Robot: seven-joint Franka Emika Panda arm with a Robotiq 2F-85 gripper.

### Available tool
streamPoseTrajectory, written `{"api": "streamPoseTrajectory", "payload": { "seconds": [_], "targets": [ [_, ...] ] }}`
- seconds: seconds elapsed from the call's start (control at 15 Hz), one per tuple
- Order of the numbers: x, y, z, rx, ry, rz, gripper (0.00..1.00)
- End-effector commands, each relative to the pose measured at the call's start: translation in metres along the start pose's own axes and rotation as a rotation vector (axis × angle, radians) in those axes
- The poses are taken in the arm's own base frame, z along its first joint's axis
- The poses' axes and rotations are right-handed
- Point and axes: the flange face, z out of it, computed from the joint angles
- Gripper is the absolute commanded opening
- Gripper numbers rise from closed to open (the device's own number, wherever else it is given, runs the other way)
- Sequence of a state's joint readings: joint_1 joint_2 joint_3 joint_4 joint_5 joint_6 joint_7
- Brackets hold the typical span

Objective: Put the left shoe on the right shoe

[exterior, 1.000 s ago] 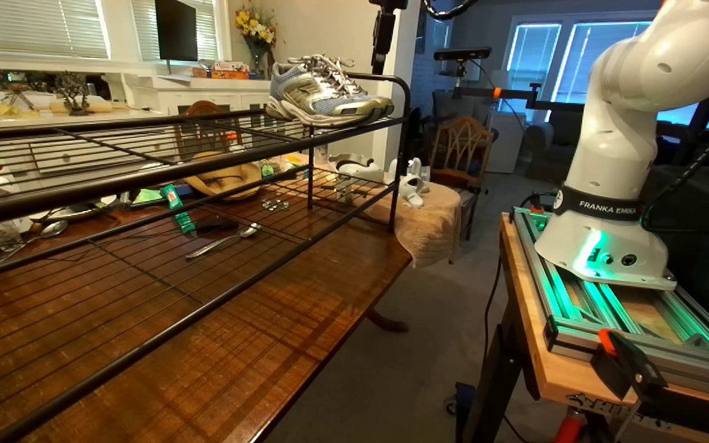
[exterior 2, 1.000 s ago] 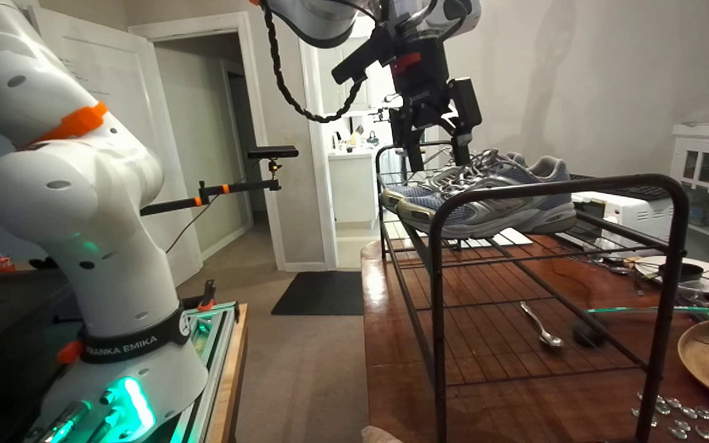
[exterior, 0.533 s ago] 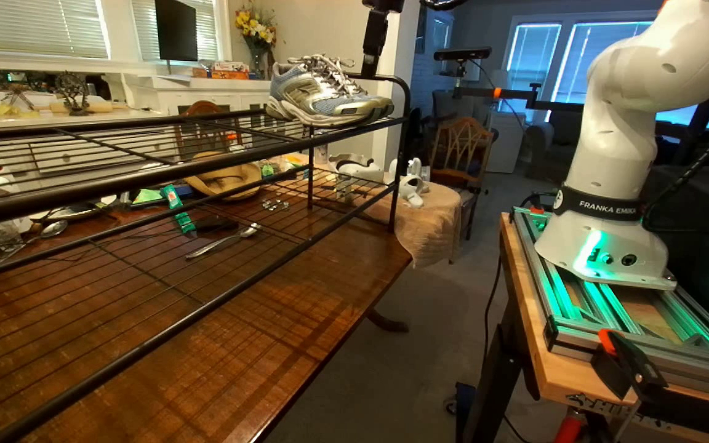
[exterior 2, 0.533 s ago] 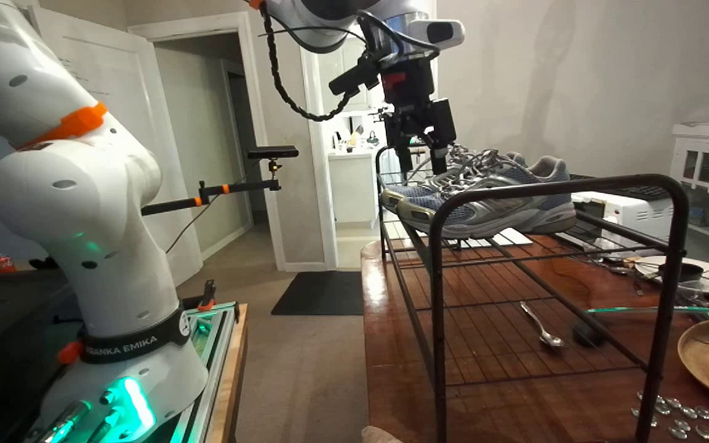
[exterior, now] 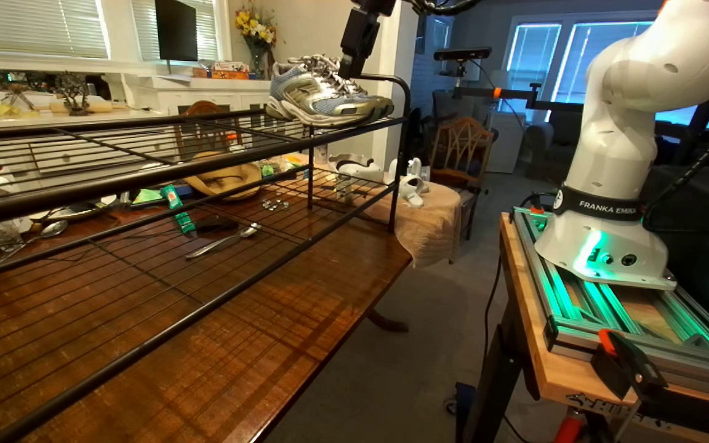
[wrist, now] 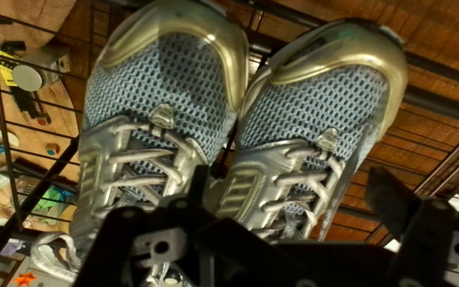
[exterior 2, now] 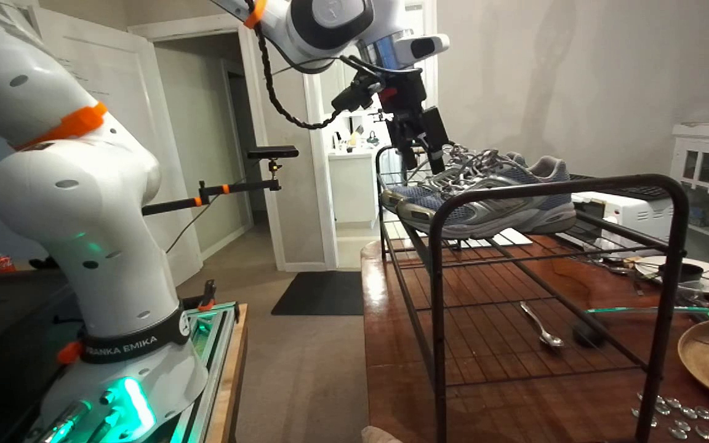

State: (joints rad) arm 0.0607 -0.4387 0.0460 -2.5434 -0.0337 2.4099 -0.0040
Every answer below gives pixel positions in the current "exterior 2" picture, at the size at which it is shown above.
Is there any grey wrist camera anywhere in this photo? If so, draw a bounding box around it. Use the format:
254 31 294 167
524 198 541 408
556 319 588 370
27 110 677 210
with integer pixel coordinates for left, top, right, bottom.
375 31 453 73

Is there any black tripod boom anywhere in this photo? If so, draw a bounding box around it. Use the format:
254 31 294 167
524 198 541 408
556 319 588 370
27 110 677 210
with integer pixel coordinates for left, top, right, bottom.
141 175 286 219

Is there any green plastic stick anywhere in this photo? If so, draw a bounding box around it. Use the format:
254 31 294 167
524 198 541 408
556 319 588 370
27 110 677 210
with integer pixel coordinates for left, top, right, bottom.
583 303 709 322

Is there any white glass door cabinet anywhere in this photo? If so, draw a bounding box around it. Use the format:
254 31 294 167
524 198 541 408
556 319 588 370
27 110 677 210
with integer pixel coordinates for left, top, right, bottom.
667 121 709 276

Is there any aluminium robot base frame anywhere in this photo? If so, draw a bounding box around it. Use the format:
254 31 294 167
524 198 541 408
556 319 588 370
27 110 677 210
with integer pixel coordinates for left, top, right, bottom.
24 299 241 443

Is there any black metal shoe rack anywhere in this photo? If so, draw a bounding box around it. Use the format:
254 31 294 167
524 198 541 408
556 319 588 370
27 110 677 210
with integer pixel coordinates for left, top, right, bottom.
375 145 691 443

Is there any grey blue running shoe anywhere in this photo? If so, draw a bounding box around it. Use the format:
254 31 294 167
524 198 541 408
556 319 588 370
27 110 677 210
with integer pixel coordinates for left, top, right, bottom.
419 145 577 207
382 175 583 243

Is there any black stereo camera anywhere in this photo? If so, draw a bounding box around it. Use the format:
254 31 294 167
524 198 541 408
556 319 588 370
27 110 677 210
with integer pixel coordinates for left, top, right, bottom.
243 143 301 162

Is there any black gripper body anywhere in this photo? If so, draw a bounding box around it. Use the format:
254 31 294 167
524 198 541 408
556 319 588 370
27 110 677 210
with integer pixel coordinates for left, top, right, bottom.
380 68 453 159

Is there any black orange bar clamp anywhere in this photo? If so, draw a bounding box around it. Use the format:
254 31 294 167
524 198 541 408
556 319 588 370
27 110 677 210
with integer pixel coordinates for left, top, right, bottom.
177 279 220 315

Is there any white box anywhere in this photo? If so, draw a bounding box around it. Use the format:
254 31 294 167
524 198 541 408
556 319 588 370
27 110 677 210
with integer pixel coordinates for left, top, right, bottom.
571 190 674 246

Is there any wooden workbench top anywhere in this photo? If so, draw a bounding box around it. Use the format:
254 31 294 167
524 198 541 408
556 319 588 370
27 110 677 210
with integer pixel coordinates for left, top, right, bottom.
204 301 254 443

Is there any white paper sheet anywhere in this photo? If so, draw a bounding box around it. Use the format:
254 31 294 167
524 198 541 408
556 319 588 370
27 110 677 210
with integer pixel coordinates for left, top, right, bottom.
451 227 534 252

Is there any metal spoon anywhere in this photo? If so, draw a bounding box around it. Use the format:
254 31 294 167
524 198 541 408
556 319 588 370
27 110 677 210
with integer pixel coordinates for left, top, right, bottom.
519 301 568 353

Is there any small black case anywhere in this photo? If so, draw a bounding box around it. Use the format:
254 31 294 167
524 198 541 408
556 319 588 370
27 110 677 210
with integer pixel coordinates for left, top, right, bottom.
571 322 608 347

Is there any white door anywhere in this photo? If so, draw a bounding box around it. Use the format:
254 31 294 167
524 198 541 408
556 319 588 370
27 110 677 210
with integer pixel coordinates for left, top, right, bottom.
38 8 210 285

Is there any black floor mat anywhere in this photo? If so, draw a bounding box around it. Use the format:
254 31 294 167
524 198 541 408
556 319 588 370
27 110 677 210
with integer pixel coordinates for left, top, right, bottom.
269 268 366 319

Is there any black control box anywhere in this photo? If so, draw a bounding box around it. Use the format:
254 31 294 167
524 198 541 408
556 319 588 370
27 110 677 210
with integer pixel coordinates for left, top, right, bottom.
0 264 86 443

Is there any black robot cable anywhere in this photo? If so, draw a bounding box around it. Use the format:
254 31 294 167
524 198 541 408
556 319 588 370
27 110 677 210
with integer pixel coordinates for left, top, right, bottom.
254 31 353 134

